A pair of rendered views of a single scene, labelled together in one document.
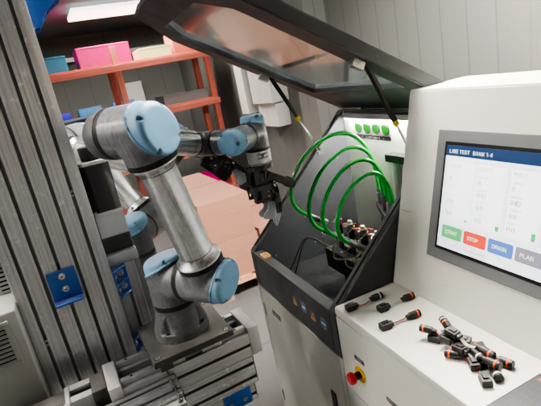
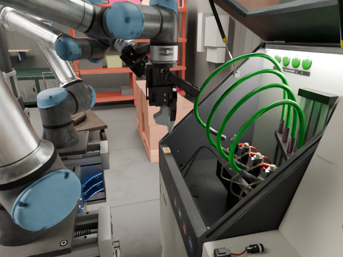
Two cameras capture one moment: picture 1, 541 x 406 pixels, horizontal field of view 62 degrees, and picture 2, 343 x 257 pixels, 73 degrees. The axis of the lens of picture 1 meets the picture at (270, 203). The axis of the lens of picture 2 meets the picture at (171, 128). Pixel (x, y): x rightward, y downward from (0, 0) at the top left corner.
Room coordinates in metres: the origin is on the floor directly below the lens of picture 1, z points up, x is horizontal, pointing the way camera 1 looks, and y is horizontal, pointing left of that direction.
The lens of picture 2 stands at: (0.75, -0.11, 1.47)
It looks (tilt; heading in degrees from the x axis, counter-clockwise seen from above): 22 degrees down; 9
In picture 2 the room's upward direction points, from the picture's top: straight up
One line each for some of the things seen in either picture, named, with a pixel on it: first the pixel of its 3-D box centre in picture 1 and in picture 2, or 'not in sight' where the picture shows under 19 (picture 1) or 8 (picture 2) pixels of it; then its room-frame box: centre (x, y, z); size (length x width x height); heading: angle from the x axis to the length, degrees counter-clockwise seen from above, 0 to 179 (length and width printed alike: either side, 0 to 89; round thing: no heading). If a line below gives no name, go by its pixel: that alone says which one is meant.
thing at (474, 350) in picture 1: (462, 344); not in sight; (0.88, -0.37, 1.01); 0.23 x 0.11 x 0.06; 21
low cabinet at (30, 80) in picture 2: not in sight; (33, 85); (5.86, 4.14, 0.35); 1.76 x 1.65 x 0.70; 114
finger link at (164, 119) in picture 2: (271, 214); (164, 120); (1.38, 0.00, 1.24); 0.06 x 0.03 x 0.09; 111
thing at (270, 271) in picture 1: (293, 293); (177, 193); (1.54, -0.02, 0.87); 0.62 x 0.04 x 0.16; 21
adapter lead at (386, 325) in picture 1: (400, 319); not in sight; (1.05, -0.28, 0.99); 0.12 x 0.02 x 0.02; 105
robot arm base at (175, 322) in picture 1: (178, 312); (24, 205); (1.15, 0.31, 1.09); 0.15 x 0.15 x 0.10
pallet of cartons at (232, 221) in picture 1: (230, 221); (170, 113); (4.00, 0.39, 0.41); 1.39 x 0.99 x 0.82; 19
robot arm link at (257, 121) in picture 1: (253, 132); (163, 22); (1.40, 0.01, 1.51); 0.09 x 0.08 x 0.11; 149
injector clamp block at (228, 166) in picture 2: (363, 274); (245, 196); (1.51, -0.28, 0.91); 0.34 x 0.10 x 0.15; 21
